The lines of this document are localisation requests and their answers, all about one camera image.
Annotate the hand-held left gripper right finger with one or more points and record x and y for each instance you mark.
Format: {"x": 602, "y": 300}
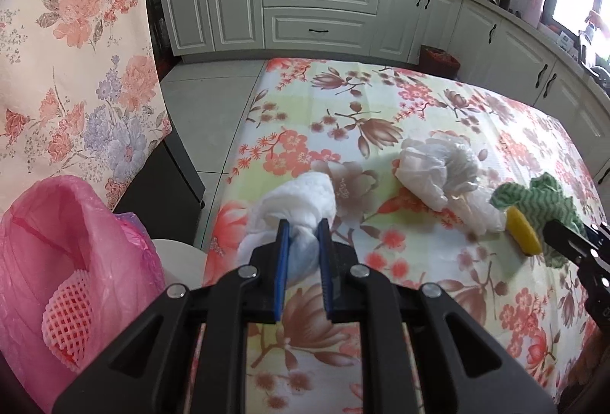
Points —
{"x": 325, "y": 271}

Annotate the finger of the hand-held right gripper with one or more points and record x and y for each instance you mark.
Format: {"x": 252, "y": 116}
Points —
{"x": 562, "y": 235}
{"x": 601, "y": 236}

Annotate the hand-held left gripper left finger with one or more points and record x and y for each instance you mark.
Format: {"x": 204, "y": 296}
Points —
{"x": 282, "y": 271}

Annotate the green patterned cloth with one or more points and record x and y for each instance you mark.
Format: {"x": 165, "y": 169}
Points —
{"x": 548, "y": 199}

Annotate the white tissue wad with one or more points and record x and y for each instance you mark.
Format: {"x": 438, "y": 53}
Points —
{"x": 300, "y": 199}

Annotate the red foam fruit net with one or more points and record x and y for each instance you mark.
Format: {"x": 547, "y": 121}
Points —
{"x": 66, "y": 318}

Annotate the pink plastic trash bag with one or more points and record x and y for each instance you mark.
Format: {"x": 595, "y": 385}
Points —
{"x": 57, "y": 228}

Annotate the white round bin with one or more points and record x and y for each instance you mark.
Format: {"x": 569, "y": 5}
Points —
{"x": 181, "y": 261}

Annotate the black cabinet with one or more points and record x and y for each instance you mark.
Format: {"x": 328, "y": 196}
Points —
{"x": 167, "y": 190}

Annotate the white plastic bag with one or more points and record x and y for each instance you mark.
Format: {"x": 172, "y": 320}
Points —
{"x": 429, "y": 175}

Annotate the floral tablecloth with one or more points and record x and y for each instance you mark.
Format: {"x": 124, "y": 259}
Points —
{"x": 429, "y": 118}

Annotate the dark bin with red bag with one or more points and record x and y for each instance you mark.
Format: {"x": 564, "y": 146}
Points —
{"x": 439, "y": 61}

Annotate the pink water jug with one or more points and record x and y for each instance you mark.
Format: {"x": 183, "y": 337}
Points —
{"x": 534, "y": 4}

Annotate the white kitchen cabinet unit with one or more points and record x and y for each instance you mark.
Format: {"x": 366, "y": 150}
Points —
{"x": 238, "y": 4}

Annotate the pink floral cloth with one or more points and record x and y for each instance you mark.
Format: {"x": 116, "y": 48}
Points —
{"x": 71, "y": 61}

